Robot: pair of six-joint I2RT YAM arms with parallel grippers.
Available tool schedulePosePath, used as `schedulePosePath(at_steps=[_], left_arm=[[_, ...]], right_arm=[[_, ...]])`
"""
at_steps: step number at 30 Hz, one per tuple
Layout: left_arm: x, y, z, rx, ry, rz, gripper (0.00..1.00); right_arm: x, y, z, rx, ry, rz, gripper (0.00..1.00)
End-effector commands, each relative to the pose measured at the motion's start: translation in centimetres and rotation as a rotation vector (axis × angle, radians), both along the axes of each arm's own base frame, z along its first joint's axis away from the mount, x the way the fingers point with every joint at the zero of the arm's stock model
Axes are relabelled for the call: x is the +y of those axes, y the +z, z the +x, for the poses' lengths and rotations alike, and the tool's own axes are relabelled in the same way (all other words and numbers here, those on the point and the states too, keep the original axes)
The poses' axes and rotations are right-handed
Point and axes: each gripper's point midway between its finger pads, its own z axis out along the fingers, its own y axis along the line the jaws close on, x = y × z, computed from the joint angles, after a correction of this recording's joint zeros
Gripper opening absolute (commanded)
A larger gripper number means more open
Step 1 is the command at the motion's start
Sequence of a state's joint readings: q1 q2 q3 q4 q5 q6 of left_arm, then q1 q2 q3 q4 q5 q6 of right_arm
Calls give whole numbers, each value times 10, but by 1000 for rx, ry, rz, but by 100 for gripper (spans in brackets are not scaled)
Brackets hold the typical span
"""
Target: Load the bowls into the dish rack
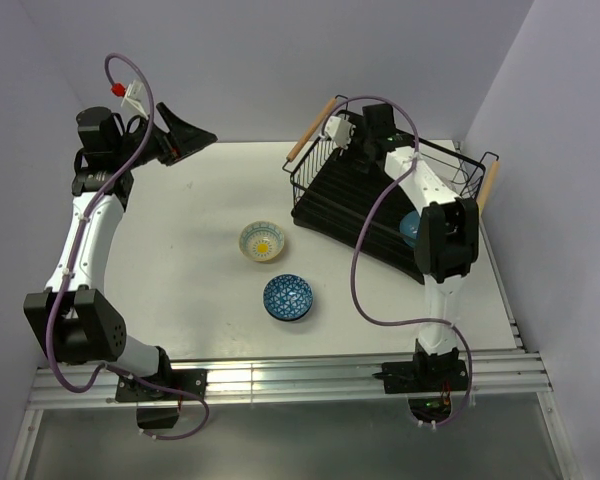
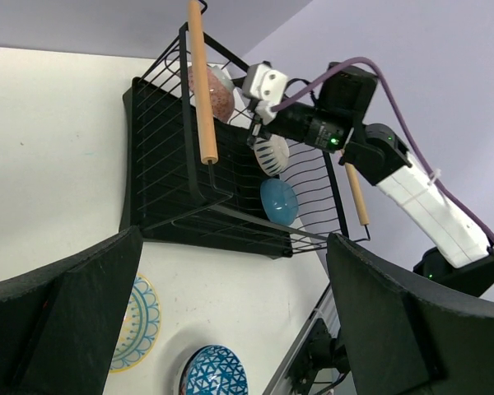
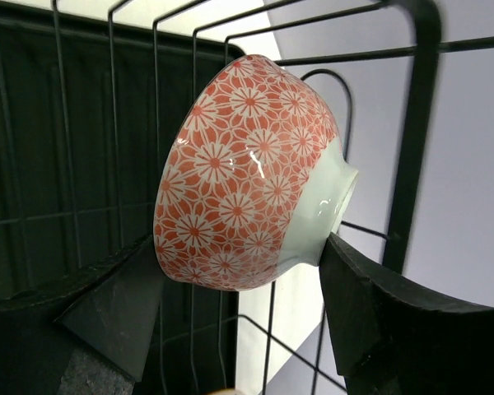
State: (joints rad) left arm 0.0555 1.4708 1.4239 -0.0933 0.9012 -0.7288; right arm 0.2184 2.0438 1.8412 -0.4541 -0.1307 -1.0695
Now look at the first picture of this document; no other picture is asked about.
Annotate plain blue bowl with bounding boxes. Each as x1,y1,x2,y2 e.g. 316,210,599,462
399,210,420,248

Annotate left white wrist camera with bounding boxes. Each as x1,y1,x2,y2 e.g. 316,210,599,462
110,79,149,119

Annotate yellow blue sun bowl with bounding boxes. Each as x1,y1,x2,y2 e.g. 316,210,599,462
238,221,286,263

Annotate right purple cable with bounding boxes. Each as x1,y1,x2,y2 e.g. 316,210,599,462
335,95,474,427

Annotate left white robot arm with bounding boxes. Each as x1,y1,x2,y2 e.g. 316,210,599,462
23,103,218,399

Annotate wooden rack handle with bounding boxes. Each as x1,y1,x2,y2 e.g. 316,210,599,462
477,160,501,214
285,97,337,162

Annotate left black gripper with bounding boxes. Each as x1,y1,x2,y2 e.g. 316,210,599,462
113,103,216,170

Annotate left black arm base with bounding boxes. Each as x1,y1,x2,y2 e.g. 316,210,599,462
114,368,210,437

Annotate blue triangle pattern bowl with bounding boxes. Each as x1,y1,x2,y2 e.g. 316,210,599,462
263,274,314,322

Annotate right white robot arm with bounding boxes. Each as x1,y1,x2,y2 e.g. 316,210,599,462
350,103,479,390

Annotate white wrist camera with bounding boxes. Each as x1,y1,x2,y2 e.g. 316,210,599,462
110,79,149,119
322,116,355,150

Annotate right wooden rack handle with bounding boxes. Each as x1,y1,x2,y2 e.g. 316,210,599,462
477,160,501,214

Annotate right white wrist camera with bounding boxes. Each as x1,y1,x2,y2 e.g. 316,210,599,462
322,116,355,150

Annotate left wooden rack handle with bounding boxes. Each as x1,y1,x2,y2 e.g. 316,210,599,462
285,97,337,162

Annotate black wire dish rack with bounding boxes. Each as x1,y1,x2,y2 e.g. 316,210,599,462
283,96,486,282

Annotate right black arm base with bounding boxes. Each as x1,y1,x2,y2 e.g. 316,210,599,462
373,344,469,423

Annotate aluminium mounting rail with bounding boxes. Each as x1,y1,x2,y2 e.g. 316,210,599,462
26,350,552,410

